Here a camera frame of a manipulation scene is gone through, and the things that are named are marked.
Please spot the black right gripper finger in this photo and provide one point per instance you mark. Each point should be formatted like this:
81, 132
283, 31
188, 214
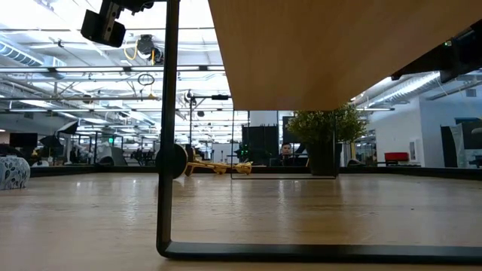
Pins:
425, 64

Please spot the wooden shelf black metal legs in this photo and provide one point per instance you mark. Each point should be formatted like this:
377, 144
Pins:
339, 56

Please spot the white blue floral candle tin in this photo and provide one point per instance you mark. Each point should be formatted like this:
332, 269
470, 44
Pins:
13, 173

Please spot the grey banner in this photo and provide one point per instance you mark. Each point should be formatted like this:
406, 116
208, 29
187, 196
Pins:
453, 147

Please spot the red chair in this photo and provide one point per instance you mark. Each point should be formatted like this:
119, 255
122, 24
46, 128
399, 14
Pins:
396, 157

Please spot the artificial plant black pot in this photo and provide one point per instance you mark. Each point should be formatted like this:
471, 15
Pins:
320, 128

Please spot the photo softbox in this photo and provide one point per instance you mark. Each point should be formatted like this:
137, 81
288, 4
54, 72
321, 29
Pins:
68, 128

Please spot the person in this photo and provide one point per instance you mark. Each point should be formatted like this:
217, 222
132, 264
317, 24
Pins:
286, 150

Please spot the black monitor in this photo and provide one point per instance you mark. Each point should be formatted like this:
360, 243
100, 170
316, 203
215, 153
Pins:
22, 140

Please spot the black cabinet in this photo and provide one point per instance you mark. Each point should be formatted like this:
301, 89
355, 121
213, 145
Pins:
260, 143

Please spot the silver ceiling air duct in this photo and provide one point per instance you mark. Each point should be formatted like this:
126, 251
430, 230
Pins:
406, 88

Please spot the black rig frame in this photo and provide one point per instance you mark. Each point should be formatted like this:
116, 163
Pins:
128, 69

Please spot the black background station frame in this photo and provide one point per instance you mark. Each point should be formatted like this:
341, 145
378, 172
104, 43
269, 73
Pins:
219, 97

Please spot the black wall screen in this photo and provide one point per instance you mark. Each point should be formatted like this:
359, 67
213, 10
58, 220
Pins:
288, 130

